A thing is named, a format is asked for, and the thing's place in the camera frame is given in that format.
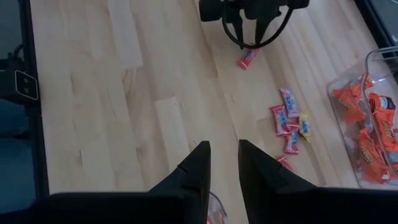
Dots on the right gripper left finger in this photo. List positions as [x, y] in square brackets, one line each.
[174, 202]

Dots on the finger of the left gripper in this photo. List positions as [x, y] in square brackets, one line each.
[238, 31]
[261, 29]

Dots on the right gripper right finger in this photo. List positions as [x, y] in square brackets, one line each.
[280, 202]

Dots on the pink red candy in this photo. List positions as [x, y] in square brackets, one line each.
[291, 141]
[248, 58]

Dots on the yellow candy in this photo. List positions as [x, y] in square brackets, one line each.
[304, 126]

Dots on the clear plastic bin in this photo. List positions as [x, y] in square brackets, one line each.
[222, 205]
[339, 140]

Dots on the black table-level camera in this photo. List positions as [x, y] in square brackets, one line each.
[26, 85]

